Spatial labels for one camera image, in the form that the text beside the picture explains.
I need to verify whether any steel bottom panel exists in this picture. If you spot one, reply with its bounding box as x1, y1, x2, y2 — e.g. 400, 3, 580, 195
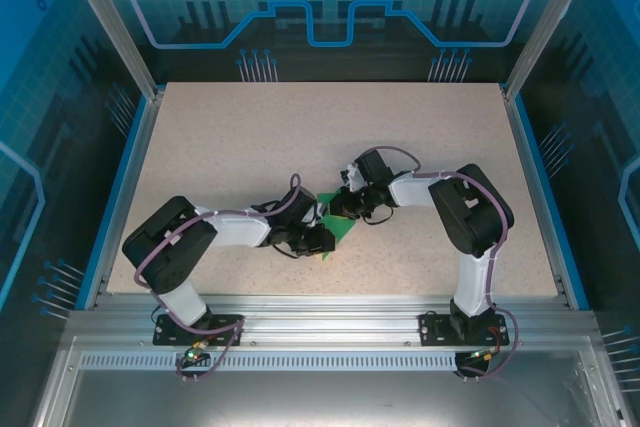
57, 369, 624, 427

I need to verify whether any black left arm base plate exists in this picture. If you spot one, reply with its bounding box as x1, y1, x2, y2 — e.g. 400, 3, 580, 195
152, 313, 245, 348

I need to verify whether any aluminium frame post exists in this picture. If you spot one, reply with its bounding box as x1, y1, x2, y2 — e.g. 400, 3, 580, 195
55, 0, 166, 101
501, 0, 601, 103

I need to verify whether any blue side strip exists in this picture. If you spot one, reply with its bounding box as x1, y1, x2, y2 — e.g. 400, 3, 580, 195
512, 94, 592, 311
74, 94, 151, 309

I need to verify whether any small LED connector board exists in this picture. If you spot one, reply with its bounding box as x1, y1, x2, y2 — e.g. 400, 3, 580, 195
467, 346, 501, 363
183, 344, 209, 366

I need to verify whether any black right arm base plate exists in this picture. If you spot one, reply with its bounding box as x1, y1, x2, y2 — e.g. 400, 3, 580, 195
418, 311, 506, 348

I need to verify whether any aluminium side rail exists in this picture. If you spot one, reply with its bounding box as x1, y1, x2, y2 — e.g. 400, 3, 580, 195
503, 91, 576, 311
92, 91, 164, 309

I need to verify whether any slotted grey cable duct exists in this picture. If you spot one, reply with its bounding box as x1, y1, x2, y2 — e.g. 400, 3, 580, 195
79, 351, 501, 373

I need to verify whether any long aluminium mounting rail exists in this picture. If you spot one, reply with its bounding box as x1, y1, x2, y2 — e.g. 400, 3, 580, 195
67, 293, 601, 351

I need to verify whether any green cloth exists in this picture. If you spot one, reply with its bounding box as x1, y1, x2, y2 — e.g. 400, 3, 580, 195
314, 190, 360, 263

